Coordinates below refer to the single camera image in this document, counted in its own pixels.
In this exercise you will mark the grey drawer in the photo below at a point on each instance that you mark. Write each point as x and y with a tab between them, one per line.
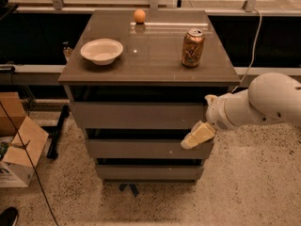
147	149
136	115
149	173

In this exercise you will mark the white bowl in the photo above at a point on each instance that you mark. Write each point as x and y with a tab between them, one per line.
102	51

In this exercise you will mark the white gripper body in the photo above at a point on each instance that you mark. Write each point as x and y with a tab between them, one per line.
218	113

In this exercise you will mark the orange ball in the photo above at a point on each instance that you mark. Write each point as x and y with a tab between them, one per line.
140	16

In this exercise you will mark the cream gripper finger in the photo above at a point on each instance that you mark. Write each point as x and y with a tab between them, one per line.
201	132
210	98

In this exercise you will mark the grey middle drawer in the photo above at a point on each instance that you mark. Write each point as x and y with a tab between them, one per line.
147	149

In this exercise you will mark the brown cardboard box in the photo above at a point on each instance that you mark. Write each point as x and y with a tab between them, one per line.
12	113

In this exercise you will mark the open cardboard box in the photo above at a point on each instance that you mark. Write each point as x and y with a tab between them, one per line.
17	166

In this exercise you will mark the grey drawer cabinet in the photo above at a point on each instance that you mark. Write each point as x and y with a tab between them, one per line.
149	70

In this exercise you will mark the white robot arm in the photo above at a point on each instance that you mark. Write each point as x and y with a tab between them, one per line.
270	98

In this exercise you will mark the grey top drawer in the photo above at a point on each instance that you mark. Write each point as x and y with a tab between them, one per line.
136	115

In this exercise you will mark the black table leg left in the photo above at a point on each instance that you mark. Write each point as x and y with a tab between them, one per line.
52	152

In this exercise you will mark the golden soda can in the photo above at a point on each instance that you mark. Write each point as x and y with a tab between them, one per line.
192	47

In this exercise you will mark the black shoe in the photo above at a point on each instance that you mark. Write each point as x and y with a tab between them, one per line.
9	217

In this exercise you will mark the grey bottom drawer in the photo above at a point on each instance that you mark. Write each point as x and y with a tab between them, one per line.
149	173

